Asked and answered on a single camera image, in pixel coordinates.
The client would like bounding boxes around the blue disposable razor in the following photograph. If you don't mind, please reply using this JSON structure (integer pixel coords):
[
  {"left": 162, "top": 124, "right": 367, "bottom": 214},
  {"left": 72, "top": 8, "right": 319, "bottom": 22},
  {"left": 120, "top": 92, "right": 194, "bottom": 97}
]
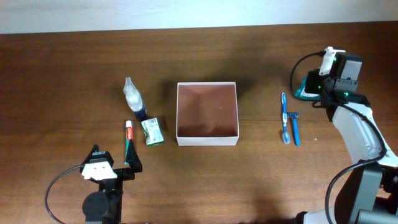
[{"left": 287, "top": 113, "right": 300, "bottom": 146}]

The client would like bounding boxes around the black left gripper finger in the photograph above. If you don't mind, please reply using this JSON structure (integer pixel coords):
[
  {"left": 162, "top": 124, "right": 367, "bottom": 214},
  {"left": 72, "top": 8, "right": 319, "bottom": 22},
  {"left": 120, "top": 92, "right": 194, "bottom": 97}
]
[
  {"left": 82, "top": 144, "right": 99, "bottom": 164},
  {"left": 125, "top": 139, "right": 143, "bottom": 173}
]

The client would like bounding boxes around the red green toothpaste tube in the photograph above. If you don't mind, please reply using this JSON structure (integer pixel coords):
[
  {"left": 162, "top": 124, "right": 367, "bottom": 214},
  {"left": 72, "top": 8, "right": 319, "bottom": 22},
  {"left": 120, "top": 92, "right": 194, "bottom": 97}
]
[{"left": 125, "top": 120, "right": 135, "bottom": 165}]

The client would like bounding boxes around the green white soap packet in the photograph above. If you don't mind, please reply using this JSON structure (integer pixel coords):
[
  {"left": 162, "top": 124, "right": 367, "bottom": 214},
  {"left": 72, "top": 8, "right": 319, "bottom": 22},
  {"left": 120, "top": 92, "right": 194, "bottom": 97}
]
[{"left": 141, "top": 118, "right": 164, "bottom": 147}]

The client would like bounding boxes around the pink cardboard box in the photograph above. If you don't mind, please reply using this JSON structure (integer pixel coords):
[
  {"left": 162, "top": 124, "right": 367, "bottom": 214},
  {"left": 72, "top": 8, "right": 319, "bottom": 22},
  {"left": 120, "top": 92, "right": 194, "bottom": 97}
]
[{"left": 175, "top": 82, "right": 239, "bottom": 146}]

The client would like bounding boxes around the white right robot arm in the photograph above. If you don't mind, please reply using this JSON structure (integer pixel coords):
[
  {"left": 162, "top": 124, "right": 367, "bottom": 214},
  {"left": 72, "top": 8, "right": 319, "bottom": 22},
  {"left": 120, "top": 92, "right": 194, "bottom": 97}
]
[{"left": 291, "top": 47, "right": 397, "bottom": 223}]

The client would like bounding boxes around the teal mouthwash bottle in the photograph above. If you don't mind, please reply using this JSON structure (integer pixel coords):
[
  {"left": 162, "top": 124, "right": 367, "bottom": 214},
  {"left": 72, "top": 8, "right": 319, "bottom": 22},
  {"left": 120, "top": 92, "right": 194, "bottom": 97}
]
[{"left": 294, "top": 77, "right": 320, "bottom": 101}]

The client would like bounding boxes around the purple foaming soap pump bottle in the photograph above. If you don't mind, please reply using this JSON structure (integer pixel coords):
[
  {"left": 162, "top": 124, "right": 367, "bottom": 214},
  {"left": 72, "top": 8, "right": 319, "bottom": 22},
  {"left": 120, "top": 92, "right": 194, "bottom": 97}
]
[{"left": 123, "top": 77, "right": 147, "bottom": 121}]

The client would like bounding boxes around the blue white toothbrush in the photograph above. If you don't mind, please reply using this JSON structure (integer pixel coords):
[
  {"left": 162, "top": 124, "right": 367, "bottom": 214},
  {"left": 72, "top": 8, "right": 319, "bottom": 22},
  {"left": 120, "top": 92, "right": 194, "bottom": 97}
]
[{"left": 281, "top": 92, "right": 291, "bottom": 144}]

